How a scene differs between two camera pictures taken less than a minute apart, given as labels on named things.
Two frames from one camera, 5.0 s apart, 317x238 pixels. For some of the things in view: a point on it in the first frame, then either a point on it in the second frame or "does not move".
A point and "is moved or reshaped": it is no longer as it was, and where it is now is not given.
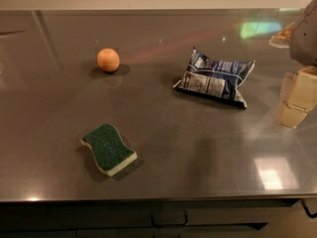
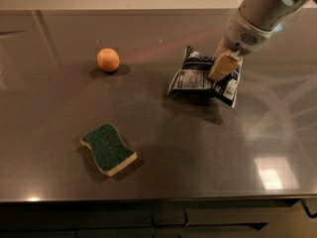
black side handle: x=307 y=209 does not move
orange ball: x=108 y=59 does not move
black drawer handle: x=170 y=224 does not move
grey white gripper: x=305 y=39 -> x=240 y=35
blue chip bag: x=215 y=78 is moved or reshaped
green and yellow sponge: x=109 y=151 does not move
